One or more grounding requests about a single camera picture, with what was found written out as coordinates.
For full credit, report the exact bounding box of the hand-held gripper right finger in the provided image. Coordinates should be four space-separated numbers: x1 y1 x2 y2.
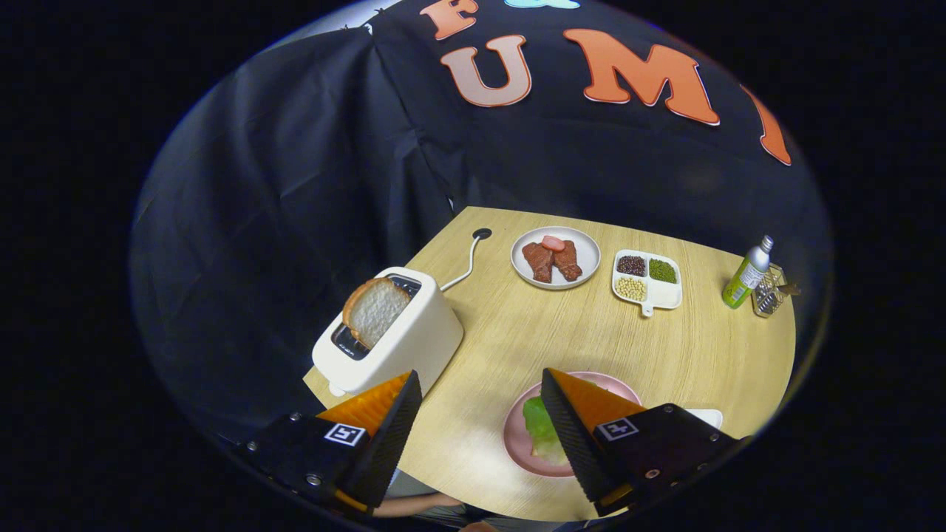
541 367 740 518

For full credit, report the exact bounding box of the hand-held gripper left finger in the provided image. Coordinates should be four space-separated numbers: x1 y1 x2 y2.
236 369 423 514

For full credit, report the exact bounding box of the green lettuce leaf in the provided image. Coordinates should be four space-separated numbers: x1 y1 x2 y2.
523 395 570 466

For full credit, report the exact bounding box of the plain toast bread slice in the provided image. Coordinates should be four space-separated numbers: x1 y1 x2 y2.
342 277 412 350

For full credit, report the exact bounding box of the pink plate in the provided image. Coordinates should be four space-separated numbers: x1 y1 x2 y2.
503 372 644 479

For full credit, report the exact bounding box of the white toaster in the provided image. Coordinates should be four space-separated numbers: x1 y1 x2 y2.
312 267 465 398

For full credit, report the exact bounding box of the white divided dish with beans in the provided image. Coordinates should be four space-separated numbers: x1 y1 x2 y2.
611 250 683 318

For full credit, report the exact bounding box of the brown meat piece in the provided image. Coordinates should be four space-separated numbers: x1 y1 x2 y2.
553 240 583 282
522 242 555 284

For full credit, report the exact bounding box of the white round plate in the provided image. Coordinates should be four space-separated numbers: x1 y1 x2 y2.
511 226 602 290

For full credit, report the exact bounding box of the silver bottle with green label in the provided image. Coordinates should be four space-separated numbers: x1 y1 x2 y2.
722 235 775 310

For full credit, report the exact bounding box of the black backdrop cloth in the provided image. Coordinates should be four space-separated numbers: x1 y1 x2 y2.
129 0 832 444

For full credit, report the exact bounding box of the white toaster cable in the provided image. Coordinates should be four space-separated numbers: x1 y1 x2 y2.
440 228 493 293

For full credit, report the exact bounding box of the metal wire basket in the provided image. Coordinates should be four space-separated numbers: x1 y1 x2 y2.
752 264 789 318

